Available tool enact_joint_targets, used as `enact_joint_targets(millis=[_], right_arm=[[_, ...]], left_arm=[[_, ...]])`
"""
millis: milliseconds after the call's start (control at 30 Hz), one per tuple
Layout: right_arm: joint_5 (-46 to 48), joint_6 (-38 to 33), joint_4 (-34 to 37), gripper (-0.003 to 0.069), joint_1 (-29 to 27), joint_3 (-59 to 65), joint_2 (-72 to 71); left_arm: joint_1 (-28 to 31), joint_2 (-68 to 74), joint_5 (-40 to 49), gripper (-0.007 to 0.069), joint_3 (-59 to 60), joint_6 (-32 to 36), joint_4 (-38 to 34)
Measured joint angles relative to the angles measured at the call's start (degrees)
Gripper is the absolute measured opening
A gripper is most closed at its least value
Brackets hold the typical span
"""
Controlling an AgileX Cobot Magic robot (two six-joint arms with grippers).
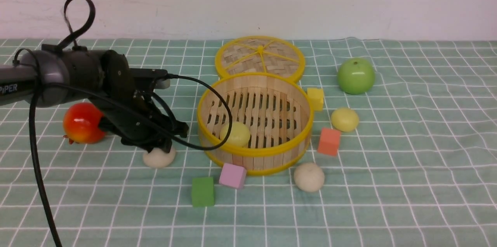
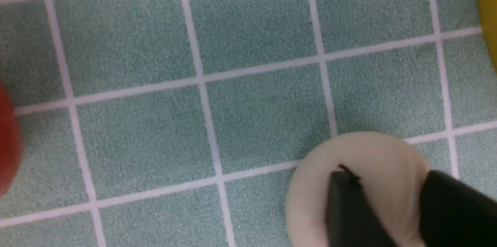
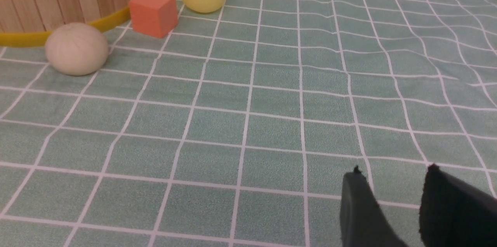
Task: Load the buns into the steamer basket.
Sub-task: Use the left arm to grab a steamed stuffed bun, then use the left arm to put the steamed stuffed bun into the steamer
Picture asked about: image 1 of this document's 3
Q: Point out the yellow foam cube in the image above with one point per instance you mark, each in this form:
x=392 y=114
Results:
x=316 y=98

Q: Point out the white bun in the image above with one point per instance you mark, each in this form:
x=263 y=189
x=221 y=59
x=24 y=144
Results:
x=309 y=177
x=158 y=158

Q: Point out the green apple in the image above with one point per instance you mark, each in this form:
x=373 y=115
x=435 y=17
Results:
x=356 y=76

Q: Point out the yellow bun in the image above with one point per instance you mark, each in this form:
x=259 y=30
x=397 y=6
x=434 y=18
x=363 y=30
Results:
x=239 y=136
x=344 y=119

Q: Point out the orange foam cube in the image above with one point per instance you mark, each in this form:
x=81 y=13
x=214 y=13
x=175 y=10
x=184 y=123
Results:
x=329 y=142

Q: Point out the pink foam cube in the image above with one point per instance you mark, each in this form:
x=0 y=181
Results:
x=233 y=176

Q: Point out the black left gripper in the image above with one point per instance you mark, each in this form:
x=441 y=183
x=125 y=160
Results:
x=128 y=104

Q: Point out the bamboo steamer lid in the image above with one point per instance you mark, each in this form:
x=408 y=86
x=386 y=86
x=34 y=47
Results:
x=262 y=54

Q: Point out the green foam cube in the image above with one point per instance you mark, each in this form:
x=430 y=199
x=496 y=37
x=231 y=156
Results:
x=202 y=192

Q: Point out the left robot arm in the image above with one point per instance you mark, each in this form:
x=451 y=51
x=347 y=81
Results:
x=81 y=73

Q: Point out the red yellow pomegranate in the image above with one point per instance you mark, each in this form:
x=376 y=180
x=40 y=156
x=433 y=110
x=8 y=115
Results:
x=81 y=124

